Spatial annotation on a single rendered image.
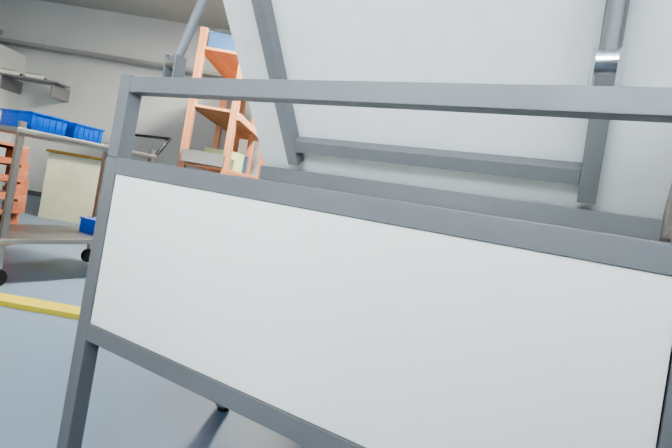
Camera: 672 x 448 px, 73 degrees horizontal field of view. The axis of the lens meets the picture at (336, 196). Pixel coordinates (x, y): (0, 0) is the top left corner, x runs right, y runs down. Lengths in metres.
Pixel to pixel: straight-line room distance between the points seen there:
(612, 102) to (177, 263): 0.83
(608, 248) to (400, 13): 0.76
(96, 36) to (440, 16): 8.65
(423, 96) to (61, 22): 9.38
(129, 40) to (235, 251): 8.45
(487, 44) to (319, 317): 0.73
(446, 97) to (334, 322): 0.41
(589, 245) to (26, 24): 10.01
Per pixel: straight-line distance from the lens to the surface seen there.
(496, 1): 1.15
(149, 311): 1.10
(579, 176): 1.22
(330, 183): 1.47
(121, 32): 9.37
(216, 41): 5.54
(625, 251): 0.70
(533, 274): 0.70
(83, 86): 9.42
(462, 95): 0.75
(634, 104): 0.72
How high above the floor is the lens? 0.78
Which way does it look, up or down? 1 degrees up
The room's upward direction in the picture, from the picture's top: 10 degrees clockwise
